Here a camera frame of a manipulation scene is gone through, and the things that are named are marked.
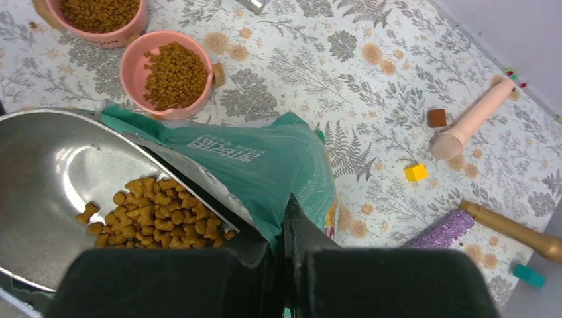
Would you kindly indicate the kibble in cat bowl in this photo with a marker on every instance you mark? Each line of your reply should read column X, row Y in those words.
column 99, row 16

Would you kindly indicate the pink scoop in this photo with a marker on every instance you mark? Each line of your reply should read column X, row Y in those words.
column 49, row 10

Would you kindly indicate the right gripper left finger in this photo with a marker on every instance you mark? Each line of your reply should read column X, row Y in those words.
column 234, row 280

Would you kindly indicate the gold microphone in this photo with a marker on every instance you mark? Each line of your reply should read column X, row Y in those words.
column 547, row 246

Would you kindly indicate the yellow small block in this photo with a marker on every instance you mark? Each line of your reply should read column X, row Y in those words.
column 415, row 173

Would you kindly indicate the purple glitter microphone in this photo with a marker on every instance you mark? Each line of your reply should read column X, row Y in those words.
column 446, row 232

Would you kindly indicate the kibble in scoop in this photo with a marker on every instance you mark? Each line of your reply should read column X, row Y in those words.
column 155, row 214

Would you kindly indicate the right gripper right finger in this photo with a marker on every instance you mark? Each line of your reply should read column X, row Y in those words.
column 326, row 280

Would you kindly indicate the metal scissors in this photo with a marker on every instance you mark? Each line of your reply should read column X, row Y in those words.
column 53, row 163

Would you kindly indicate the kibble in round bowl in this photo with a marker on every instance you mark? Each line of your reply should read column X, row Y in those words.
column 177, row 77

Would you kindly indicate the silver microphone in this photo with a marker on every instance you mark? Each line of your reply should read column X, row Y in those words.
column 255, row 6

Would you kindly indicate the pink pet bowl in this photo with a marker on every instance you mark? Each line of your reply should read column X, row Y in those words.
column 133, row 74

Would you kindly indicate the pink cylinder toy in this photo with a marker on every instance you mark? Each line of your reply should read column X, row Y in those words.
column 452, row 142

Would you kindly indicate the green silver pet food bag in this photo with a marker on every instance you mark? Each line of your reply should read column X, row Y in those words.
column 253, row 169

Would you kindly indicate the teal small block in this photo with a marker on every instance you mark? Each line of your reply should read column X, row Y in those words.
column 529, row 276

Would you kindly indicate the brown small block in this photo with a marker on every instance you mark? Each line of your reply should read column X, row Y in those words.
column 437, row 118

